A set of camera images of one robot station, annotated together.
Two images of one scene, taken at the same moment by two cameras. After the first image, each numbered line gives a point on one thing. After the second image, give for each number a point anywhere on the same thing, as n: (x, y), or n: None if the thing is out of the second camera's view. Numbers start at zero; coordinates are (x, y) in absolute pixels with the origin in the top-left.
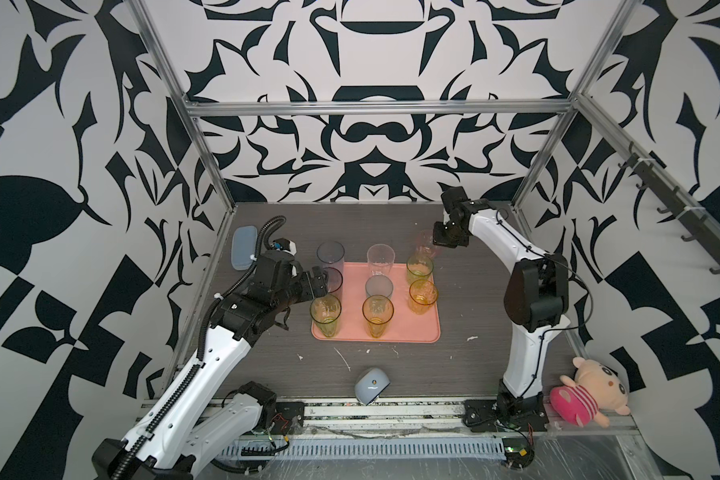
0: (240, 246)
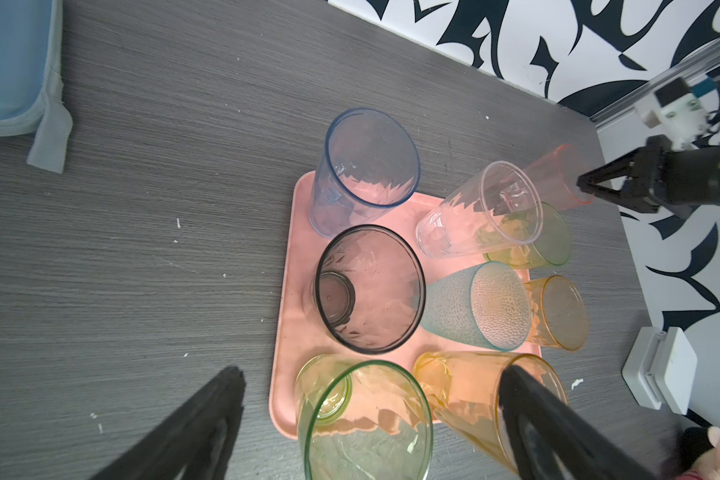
0: (19, 84)
